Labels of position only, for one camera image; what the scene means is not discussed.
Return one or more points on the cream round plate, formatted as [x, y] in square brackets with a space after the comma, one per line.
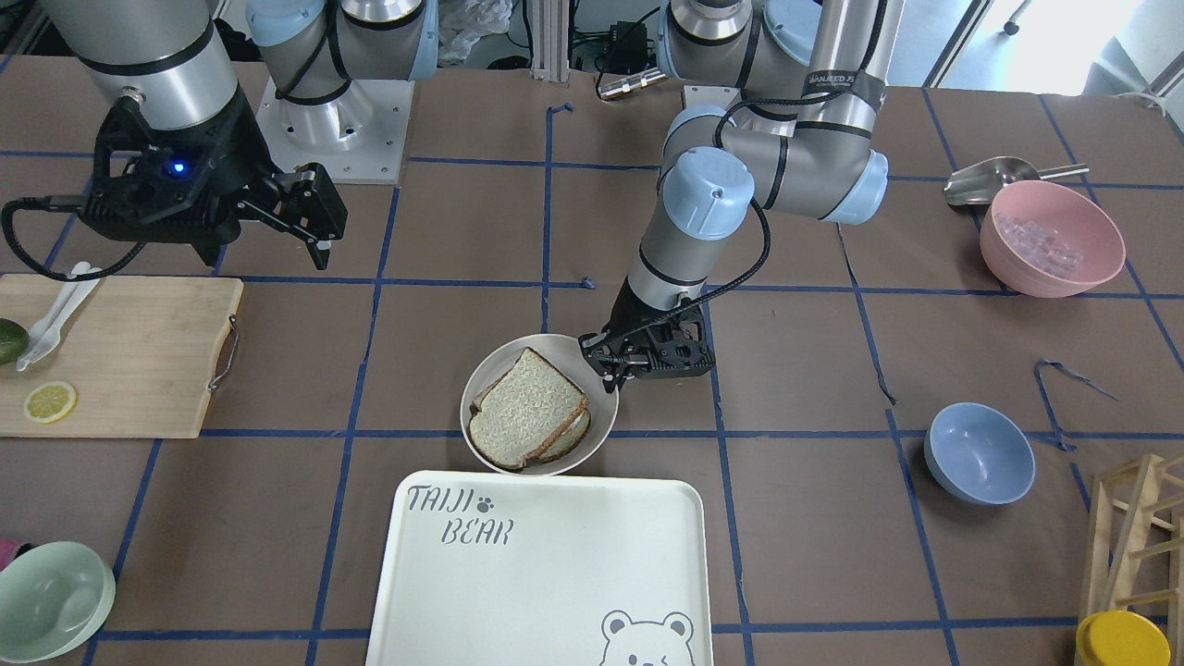
[563, 352]

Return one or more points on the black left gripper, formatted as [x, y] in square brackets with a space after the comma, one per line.
[630, 306]

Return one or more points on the pale green bowl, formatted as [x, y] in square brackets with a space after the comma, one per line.
[53, 598]

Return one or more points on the aluminium frame post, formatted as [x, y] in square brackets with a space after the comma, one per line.
[550, 35]

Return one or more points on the metal scoop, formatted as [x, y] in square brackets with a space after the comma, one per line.
[979, 183]

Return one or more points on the white plastic fork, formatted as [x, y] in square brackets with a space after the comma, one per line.
[51, 314]

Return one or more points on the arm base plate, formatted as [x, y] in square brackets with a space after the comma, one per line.
[358, 139]
[720, 97]

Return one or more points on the green avocado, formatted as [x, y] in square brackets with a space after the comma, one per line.
[14, 341]

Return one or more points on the lemon slice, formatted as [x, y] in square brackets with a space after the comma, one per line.
[50, 402]

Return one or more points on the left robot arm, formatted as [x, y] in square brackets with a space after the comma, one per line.
[810, 82]

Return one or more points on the yellow mug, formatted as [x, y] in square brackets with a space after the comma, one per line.
[1121, 637]

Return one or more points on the white plastic spoon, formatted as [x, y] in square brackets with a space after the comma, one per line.
[65, 319]

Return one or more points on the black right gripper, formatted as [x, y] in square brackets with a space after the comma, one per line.
[242, 159]

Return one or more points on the cream bear serving tray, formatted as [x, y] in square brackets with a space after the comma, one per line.
[496, 569]

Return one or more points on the bread slice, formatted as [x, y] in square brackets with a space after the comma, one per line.
[567, 440]
[521, 413]

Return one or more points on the pink bowl with ice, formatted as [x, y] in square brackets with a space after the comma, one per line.
[1049, 241]

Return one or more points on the blue bowl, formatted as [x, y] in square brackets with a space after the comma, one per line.
[979, 455]

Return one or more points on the wooden mug rack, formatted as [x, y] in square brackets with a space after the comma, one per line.
[1133, 552]

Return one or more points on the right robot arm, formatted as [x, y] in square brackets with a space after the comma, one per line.
[172, 53]

